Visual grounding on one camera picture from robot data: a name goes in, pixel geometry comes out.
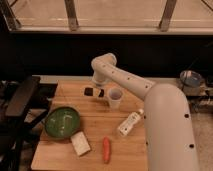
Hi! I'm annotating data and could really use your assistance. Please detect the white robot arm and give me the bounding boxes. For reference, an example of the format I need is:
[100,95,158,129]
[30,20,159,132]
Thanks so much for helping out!
[91,53,200,171]

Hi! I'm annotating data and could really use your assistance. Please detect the metal bowl with blue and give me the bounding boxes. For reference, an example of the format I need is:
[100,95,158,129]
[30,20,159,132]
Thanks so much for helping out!
[180,70,203,88]

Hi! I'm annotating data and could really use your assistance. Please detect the black eraser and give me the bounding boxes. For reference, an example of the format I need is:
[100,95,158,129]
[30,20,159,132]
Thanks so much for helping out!
[84,87,104,97]

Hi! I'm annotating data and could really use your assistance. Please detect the black chair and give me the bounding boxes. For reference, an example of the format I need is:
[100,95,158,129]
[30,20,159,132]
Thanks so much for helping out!
[0,76,57,171]

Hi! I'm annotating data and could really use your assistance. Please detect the wooden cutting board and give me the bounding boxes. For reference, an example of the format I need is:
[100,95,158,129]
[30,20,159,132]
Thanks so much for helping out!
[31,81,148,171]

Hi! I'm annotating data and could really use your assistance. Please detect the metal window frame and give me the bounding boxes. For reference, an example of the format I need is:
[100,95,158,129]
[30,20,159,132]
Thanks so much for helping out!
[0,0,213,35]

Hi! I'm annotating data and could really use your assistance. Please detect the white sponge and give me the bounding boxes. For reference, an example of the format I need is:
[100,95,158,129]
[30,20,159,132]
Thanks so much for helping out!
[71,131,91,156]

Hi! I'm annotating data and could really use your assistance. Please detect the white plastic bottle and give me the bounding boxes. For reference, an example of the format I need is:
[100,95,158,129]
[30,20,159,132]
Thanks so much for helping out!
[117,109,144,136]

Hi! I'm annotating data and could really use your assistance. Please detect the orange carrot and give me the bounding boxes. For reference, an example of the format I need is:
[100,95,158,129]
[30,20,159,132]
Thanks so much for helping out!
[102,137,111,163]

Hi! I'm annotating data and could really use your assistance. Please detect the green bowl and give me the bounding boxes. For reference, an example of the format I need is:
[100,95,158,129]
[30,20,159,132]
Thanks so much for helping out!
[44,106,80,139]

